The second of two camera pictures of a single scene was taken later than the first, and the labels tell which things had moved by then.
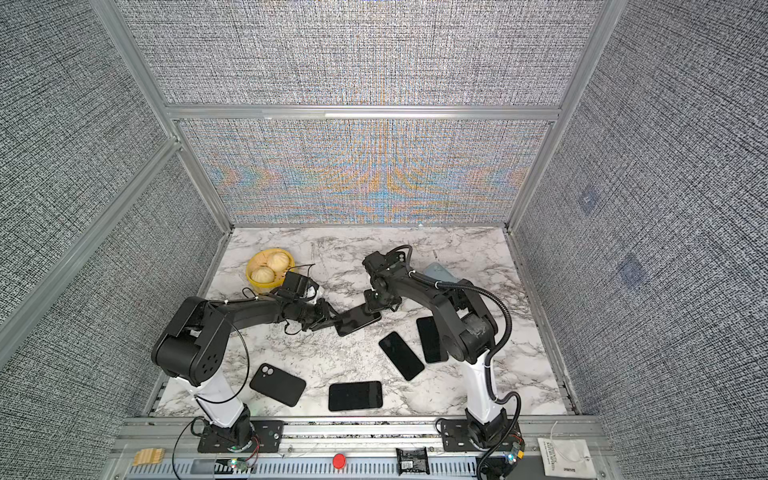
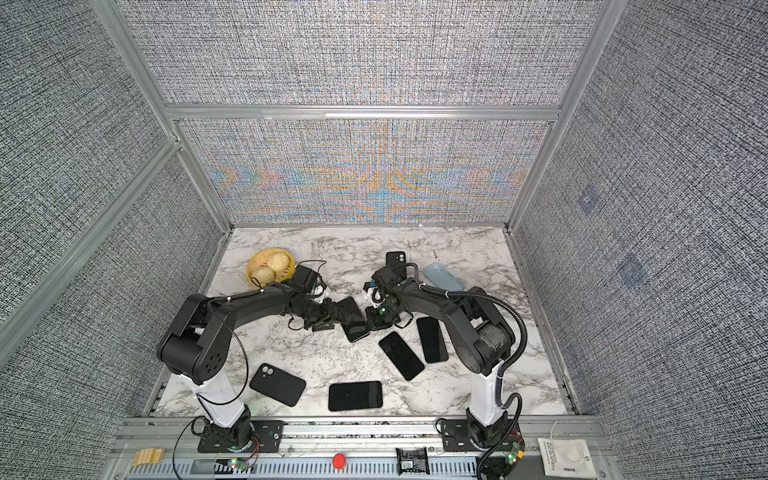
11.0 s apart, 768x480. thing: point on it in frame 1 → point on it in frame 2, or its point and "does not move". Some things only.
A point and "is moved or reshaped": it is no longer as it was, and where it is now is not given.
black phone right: x=433 y=349 does not move
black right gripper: x=368 y=302 → x=373 y=322
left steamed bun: x=262 y=274 does not move
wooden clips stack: x=149 y=456 does not move
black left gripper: x=325 y=315 does not move
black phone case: x=354 y=319 is moved or reshaped
